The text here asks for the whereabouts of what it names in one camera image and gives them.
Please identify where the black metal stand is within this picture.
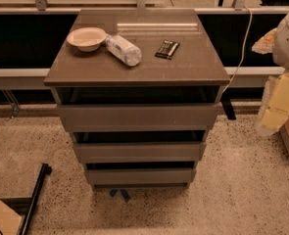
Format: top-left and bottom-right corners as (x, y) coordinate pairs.
(3, 164), (52, 235)

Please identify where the grey top drawer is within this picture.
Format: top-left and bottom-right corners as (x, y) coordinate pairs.
(57, 105), (217, 132)

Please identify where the grey middle drawer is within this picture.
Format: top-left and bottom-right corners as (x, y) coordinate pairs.
(73, 142), (206, 164)

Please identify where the cardboard box at left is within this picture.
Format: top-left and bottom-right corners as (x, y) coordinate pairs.
(0, 200), (22, 235)

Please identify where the white paper bowl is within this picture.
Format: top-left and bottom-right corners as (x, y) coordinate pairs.
(66, 27), (107, 52)

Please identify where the grey drawer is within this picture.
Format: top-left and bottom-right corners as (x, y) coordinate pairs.
(84, 168), (196, 186)
(57, 105), (217, 132)
(73, 142), (206, 164)

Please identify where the grey drawer cabinet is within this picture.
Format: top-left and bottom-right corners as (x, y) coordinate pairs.
(43, 8), (231, 191)

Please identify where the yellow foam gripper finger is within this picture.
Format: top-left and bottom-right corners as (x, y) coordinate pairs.
(252, 28), (277, 54)
(255, 71), (289, 136)

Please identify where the metal wire bracket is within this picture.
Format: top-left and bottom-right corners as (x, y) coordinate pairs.
(2, 90), (20, 118)

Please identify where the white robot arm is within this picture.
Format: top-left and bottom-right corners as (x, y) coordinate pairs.
(252, 13), (289, 136)

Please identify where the white cable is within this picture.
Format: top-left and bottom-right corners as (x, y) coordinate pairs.
(221, 5), (254, 94)

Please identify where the black table leg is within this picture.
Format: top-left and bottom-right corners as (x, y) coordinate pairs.
(220, 91), (236, 120)

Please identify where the grey bottom drawer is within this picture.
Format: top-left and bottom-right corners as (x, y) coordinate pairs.
(84, 168), (196, 186)

